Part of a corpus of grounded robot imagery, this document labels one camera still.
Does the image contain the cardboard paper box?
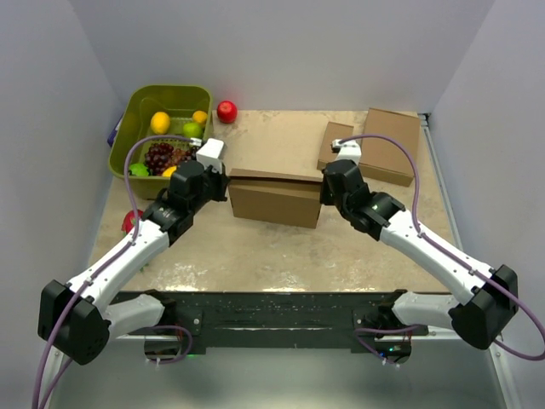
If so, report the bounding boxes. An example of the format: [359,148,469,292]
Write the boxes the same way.
[228,169,322,229]

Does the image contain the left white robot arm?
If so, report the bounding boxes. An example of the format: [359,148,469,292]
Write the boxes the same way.
[37,159,229,365]

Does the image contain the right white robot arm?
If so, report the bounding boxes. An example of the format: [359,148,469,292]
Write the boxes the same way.
[320,159,519,349]

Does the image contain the small folded cardboard box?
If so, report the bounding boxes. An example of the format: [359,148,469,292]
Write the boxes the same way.
[316,120,355,171]

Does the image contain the large folded cardboard box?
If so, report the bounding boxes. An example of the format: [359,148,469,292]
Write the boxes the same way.
[359,108,421,187]

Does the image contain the yellow mango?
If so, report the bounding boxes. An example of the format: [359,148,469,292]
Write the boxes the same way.
[162,165,177,177]

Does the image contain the green pear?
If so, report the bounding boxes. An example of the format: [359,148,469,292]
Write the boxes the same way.
[182,122,204,139]

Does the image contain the dark grapes in basket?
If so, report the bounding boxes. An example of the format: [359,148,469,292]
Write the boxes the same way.
[144,142,197,176]

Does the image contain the small orange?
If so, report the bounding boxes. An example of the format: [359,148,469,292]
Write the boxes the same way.
[192,110,208,127]

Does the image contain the green lime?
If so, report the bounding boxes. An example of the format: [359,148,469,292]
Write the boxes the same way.
[128,163,152,177]

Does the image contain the red apple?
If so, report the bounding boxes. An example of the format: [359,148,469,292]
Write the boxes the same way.
[216,100,238,124]

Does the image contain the yellow lemon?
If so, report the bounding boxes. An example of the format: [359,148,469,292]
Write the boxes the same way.
[150,112,170,135]

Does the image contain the red dragon fruit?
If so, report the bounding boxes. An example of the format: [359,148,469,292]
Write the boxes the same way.
[121,210,143,235]

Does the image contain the green plastic basket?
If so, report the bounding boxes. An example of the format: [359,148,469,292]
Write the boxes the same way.
[109,84,214,179]

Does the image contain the purple white booklet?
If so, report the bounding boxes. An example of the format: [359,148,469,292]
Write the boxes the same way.
[106,115,123,147]

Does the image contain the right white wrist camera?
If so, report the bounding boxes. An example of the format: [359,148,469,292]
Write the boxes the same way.
[330,139,362,164]

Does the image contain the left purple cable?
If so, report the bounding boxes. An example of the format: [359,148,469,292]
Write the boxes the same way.
[32,135,204,409]

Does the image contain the purple cable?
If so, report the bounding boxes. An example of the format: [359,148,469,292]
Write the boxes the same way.
[338,134,545,361]
[32,135,204,409]

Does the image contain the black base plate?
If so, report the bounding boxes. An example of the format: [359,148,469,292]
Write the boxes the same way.
[136,291,428,363]

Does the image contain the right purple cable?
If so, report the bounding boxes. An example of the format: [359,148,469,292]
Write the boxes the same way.
[338,134,545,361]

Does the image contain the right aluminium rail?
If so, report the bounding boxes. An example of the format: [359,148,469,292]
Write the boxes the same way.
[418,113,520,408]

